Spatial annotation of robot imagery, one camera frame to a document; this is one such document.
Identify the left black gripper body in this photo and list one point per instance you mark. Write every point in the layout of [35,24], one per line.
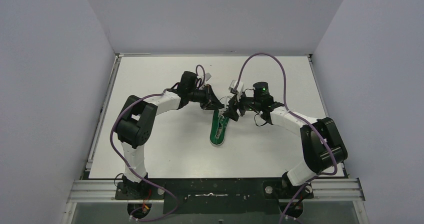
[202,95]

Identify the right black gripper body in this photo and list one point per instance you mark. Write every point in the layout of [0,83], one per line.
[239,101]

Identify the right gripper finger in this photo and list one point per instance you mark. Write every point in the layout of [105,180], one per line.
[231,114]
[232,105]

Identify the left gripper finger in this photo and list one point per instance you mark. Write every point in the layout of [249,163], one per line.
[211,105]
[214,100]

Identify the white shoelace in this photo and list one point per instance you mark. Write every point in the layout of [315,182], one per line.
[225,109]

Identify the green canvas sneaker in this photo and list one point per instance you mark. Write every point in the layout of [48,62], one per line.
[218,128]

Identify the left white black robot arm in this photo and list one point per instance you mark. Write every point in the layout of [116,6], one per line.
[134,124]

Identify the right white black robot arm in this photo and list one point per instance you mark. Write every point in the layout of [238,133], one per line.
[321,141]

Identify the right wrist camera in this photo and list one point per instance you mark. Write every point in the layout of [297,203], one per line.
[236,87]

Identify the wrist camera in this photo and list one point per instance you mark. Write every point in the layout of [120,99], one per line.
[205,77]
[236,87]

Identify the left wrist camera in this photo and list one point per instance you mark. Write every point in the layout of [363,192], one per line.
[205,77]

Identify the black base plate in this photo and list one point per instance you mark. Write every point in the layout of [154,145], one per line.
[268,195]

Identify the aluminium front rail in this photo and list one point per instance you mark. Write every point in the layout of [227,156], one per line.
[104,191]

